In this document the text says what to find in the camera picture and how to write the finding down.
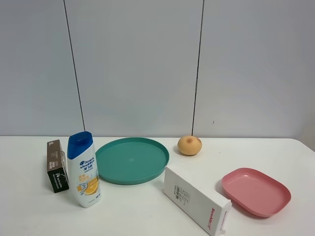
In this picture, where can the orange round fruit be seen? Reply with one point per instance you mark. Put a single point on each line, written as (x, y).
(189, 145)

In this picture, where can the white blue-capped shampoo bottle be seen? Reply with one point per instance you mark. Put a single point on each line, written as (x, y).
(82, 169)

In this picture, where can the long white carton box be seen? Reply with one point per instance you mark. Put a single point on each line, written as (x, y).
(208, 208)

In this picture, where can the brown and black box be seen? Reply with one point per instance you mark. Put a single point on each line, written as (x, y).
(56, 166)

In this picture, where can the round green plate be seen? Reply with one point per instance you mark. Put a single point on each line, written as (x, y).
(131, 161)

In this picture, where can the pink rectangular plate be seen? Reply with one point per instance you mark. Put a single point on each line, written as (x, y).
(256, 192)

